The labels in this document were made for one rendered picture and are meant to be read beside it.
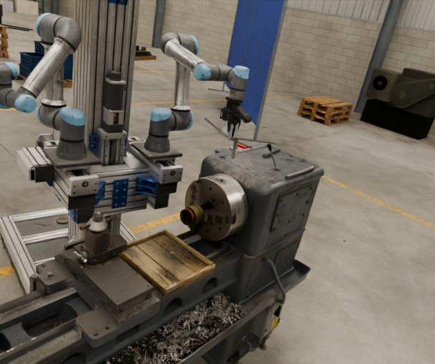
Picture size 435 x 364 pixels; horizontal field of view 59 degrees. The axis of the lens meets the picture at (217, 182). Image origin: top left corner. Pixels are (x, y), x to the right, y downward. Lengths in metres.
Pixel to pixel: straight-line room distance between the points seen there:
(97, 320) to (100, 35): 1.36
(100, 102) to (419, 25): 10.39
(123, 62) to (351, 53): 10.56
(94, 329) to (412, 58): 11.03
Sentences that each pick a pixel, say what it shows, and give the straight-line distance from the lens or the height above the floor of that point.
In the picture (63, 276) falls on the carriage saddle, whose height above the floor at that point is 0.91.
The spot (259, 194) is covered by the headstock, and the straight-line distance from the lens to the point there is 1.84.
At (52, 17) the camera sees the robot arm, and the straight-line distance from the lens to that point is 2.02.
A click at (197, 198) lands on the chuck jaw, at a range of 1.82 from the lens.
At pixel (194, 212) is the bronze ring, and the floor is 1.11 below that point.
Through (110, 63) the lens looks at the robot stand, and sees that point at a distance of 2.19.
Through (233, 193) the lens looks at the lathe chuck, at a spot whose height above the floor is 1.20.
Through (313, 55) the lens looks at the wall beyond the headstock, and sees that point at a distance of 12.96.
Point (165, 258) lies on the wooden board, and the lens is 1.83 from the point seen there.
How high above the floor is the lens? 1.96
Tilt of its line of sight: 24 degrees down
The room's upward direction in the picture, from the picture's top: 11 degrees clockwise
